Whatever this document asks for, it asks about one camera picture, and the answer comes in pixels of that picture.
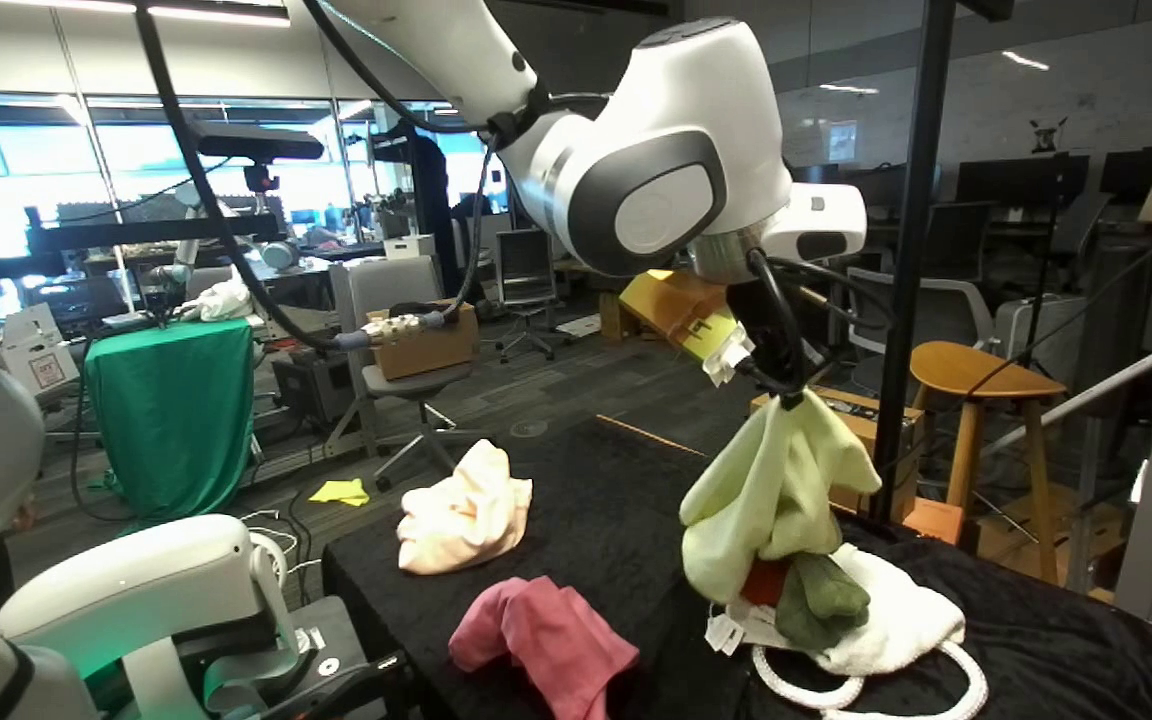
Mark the pink cloth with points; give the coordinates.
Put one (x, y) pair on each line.
(553, 637)

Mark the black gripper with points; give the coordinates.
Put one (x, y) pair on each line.
(753, 331)

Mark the yellow sticky cloth on floor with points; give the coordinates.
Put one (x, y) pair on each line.
(346, 492)

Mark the black vertical pole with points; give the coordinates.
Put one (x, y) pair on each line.
(914, 224)

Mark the green draped cloth stand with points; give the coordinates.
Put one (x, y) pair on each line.
(175, 411)

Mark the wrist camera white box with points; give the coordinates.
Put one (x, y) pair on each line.
(818, 223)

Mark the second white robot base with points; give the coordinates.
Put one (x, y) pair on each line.
(176, 621)

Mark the pale green white cloth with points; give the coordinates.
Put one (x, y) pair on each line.
(769, 492)

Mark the cream beige shirt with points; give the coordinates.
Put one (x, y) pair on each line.
(465, 518)

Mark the distant cardboard box on cart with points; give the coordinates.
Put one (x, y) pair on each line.
(422, 343)

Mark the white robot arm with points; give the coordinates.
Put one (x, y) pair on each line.
(679, 162)

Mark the wooden stool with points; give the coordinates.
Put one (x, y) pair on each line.
(982, 386)

